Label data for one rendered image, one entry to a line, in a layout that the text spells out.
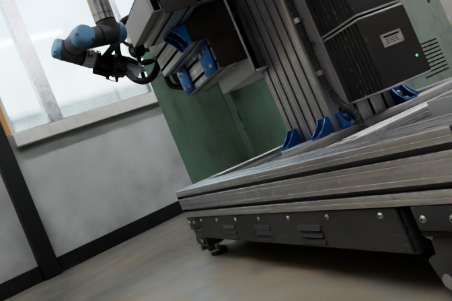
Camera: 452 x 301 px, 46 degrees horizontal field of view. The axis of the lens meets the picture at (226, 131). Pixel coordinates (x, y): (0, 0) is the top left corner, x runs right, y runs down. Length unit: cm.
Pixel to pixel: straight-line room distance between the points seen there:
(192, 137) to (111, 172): 125
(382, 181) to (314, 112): 68
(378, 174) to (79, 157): 285
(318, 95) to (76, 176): 231
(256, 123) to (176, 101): 40
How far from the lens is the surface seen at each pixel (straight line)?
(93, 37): 189
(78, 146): 347
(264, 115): 224
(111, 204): 348
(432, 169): 66
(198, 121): 230
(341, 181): 82
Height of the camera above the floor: 30
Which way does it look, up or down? 2 degrees up
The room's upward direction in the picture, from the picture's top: 23 degrees counter-clockwise
